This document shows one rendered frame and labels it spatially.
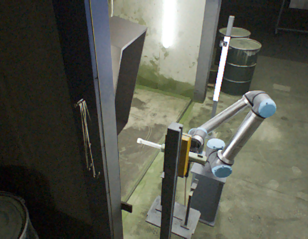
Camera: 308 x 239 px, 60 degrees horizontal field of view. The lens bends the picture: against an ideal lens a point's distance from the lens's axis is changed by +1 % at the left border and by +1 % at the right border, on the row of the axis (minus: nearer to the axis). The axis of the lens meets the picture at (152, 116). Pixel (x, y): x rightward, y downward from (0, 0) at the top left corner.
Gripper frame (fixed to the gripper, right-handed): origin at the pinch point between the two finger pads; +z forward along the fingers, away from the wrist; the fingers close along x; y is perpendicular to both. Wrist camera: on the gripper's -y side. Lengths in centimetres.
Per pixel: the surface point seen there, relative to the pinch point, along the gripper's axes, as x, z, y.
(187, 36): 85, -262, 4
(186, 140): -4.8, 29.0, -39.6
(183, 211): -5.0, 12.3, 35.4
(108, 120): 47, 17, -27
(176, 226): -4.5, 24.7, 36.3
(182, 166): -4.6, 29.5, -22.4
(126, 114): 103, -103, 58
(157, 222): 7.9, 27.0, 36.3
